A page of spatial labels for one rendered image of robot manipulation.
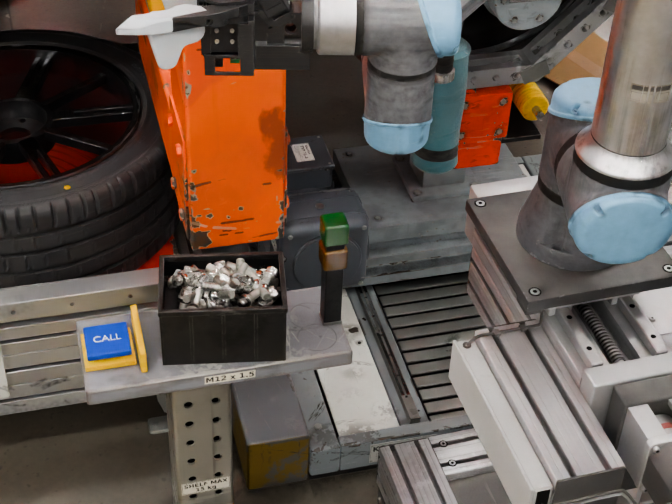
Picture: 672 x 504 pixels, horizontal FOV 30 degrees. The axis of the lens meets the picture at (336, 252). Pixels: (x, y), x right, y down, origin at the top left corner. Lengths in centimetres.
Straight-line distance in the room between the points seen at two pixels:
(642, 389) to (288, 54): 61
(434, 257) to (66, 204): 84
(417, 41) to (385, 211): 140
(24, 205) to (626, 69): 123
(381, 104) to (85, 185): 104
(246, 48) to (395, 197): 145
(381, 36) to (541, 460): 55
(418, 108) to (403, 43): 9
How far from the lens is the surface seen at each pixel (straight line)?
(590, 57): 376
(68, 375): 238
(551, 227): 165
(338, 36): 131
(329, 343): 205
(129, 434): 254
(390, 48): 133
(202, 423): 213
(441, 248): 270
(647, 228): 147
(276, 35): 134
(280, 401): 240
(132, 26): 127
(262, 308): 194
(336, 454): 240
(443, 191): 275
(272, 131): 200
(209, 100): 195
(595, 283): 165
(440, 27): 132
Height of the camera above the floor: 187
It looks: 40 degrees down
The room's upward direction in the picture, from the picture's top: 3 degrees clockwise
